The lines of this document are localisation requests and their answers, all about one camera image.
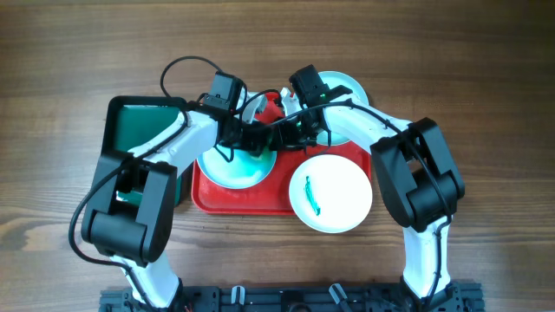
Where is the light blue plate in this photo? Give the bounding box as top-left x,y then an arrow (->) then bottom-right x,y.
197,145 -> 278,189

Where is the pale green plate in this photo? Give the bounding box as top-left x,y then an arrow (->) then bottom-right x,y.
317,71 -> 371,146

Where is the white plate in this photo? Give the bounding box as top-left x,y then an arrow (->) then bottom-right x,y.
289,154 -> 373,234

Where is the green yellow sponge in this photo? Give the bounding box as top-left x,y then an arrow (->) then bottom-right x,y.
249,147 -> 269,158

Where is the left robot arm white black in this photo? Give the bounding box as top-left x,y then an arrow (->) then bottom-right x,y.
69,71 -> 266,311

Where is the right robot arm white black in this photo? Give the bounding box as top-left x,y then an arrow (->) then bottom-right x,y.
270,65 -> 465,311

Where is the red plastic tray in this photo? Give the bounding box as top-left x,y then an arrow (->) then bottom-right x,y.
191,142 -> 371,215

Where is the dark green tray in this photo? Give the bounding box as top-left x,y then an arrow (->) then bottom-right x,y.
101,98 -> 193,206

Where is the black mounting rail base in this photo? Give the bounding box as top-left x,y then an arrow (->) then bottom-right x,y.
98,282 -> 486,312

